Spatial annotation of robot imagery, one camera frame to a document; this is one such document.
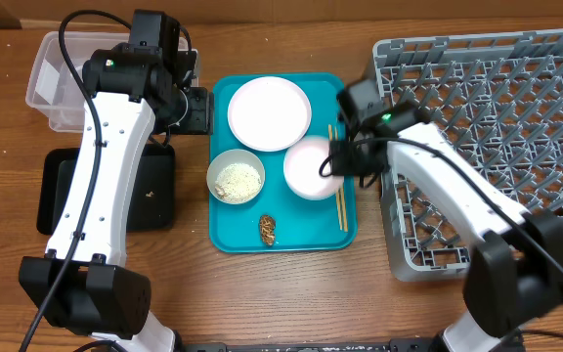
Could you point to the clear plastic bin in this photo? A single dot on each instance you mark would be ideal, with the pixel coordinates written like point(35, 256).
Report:
point(52, 83)

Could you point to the small pink bowl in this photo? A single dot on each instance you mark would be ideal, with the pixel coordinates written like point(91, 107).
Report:
point(301, 169)

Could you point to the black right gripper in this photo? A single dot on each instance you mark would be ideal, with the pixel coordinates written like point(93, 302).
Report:
point(348, 157)

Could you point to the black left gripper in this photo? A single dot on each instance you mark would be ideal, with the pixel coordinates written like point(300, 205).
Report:
point(201, 121)

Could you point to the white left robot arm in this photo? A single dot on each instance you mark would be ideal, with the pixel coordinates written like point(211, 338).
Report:
point(81, 282)

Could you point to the grey bowl with rice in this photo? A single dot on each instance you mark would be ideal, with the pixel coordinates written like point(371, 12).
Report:
point(235, 176)

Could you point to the brown food scrap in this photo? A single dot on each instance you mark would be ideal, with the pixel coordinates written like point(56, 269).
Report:
point(267, 225)

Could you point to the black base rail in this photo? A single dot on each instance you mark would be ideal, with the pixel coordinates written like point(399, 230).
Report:
point(417, 344)

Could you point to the pink round plate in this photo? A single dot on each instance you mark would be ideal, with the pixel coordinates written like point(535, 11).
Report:
point(269, 114)

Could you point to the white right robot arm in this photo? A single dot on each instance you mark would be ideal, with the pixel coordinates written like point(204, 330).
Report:
point(515, 272)

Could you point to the black plastic tray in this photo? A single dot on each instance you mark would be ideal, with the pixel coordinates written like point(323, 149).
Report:
point(153, 198)

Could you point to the grey dishwasher rack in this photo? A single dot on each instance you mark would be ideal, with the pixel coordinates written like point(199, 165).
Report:
point(498, 98)

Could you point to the teal serving tray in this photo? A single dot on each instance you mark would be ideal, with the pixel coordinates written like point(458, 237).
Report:
point(301, 224)

